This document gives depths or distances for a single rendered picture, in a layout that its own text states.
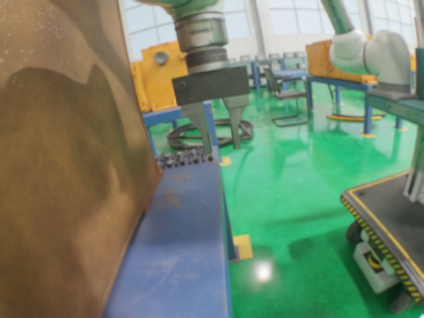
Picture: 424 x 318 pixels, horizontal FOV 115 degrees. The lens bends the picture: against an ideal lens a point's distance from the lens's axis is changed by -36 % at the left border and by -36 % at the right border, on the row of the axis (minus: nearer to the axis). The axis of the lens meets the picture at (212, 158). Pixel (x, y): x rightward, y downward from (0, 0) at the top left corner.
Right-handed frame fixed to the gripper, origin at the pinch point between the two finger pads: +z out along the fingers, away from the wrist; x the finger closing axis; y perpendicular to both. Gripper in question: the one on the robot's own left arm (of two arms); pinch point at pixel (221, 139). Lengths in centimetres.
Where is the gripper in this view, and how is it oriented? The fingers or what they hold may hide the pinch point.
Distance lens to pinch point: 40.7
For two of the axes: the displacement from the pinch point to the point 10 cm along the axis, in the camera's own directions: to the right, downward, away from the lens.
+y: -0.3, 4.1, -9.1
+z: 1.8, 9.0, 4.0
